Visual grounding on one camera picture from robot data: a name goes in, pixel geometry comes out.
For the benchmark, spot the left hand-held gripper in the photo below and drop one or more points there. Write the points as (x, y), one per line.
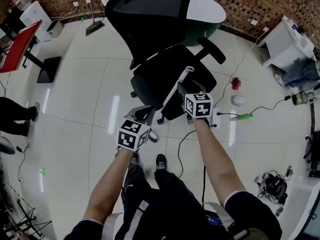
(132, 136)

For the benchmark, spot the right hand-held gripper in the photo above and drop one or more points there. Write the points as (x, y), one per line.
(200, 106)

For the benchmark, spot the person's right forearm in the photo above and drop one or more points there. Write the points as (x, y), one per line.
(217, 164)

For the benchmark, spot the person's left forearm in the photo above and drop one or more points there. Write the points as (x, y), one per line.
(110, 184)

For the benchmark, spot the green bristle broom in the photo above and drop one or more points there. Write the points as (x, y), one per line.
(94, 28)

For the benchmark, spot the black metal bracket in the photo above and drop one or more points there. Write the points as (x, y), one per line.
(315, 154)

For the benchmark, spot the white power strip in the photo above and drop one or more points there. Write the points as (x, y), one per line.
(215, 119)

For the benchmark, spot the red crumpled bag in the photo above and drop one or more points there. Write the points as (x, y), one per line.
(235, 83)

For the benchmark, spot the person's left black shoe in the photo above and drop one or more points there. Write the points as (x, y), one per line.
(134, 159)

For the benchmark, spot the person's black shoe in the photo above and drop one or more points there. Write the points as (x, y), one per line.
(161, 162)
(134, 159)

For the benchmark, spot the white round object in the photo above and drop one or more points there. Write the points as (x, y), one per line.
(238, 100)

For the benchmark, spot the person's right black shoe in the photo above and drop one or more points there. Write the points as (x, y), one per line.
(161, 162)

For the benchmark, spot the green plastic bottle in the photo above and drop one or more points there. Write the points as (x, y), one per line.
(245, 116)

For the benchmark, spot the black mesh office chair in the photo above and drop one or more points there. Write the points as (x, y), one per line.
(155, 34)

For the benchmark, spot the person's dark trousers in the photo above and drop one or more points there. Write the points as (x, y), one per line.
(170, 184)

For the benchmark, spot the white oval table green base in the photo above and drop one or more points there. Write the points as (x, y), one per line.
(207, 11)

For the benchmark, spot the grey chest harness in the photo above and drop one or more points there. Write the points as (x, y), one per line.
(143, 206)

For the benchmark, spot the white cabinet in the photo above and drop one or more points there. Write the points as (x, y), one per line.
(282, 46)

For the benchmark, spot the wooden desk black base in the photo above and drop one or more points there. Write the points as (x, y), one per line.
(48, 70)

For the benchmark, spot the blue denim trousers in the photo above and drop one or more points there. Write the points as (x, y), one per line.
(295, 75)

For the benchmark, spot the black mesh waste basket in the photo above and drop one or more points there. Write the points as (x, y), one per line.
(300, 98)

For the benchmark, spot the small green tape piece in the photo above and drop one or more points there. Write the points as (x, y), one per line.
(82, 20)

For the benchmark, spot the green tape mark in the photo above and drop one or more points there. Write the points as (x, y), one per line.
(43, 172)

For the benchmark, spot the small blue box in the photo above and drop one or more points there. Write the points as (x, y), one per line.
(295, 27)

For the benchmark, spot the black device blue screen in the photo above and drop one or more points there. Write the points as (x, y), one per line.
(212, 220)

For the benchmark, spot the small grey gadget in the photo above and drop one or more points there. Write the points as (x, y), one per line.
(290, 171)

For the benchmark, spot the person's dark shirt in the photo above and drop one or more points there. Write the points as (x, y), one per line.
(250, 209)

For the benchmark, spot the red board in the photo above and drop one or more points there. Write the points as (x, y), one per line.
(20, 46)

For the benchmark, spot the white oval pack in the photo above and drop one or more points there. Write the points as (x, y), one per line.
(6, 145)

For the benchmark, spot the white water dispenser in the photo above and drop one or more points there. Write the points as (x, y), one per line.
(35, 19)

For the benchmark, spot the small circuit board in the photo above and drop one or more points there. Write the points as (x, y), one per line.
(279, 212)

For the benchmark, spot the wooden table black legs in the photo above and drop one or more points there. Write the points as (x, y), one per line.
(30, 216)

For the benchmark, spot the white curved table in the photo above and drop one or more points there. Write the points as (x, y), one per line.
(297, 204)

